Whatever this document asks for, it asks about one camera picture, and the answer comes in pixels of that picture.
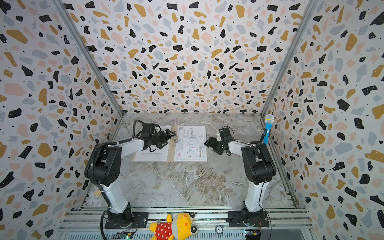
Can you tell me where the aluminium front rail frame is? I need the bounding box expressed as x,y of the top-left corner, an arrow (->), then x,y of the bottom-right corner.
58,207 -> 317,240

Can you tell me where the white text sheet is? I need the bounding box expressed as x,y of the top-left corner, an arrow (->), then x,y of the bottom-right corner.
132,126 -> 173,162

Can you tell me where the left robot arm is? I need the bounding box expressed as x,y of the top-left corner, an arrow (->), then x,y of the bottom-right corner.
85,120 -> 176,228

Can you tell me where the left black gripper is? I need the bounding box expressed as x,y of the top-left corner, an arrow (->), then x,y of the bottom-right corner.
149,129 -> 175,149

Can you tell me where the white diagram sheet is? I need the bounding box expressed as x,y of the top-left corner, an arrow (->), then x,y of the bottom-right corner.
174,126 -> 208,162

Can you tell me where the small wooden block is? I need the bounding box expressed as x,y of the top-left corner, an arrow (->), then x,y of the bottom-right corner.
94,190 -> 102,197

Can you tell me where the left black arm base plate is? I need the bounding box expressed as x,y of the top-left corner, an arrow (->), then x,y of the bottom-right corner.
104,212 -> 149,229

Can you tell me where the right aluminium corner post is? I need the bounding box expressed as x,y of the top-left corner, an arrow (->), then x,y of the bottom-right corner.
260,0 -> 319,117

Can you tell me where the yellow plush toy red dress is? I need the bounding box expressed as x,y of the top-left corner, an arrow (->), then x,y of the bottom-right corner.
149,213 -> 198,240

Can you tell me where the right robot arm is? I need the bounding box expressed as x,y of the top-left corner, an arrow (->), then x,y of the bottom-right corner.
204,126 -> 277,226

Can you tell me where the left green circuit board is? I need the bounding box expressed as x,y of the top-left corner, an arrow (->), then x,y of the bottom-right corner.
113,231 -> 135,240

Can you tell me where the aluminium corner post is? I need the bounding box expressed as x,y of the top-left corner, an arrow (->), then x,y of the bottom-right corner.
260,0 -> 319,117
52,1 -> 124,118

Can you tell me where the blue toy microphone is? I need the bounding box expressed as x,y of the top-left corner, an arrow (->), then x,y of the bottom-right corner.
263,114 -> 275,145

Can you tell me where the right circuit board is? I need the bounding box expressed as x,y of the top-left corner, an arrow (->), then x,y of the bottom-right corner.
245,230 -> 261,240

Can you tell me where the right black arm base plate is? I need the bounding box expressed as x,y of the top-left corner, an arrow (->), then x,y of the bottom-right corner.
227,210 -> 270,228

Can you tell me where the left aluminium corner post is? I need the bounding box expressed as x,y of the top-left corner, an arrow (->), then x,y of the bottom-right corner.
52,1 -> 124,118

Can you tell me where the left black corrugated cable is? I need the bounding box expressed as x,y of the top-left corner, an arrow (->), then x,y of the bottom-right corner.
83,119 -> 151,240

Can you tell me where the beige manila folder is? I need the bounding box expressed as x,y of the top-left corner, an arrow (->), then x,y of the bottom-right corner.
131,125 -> 208,163

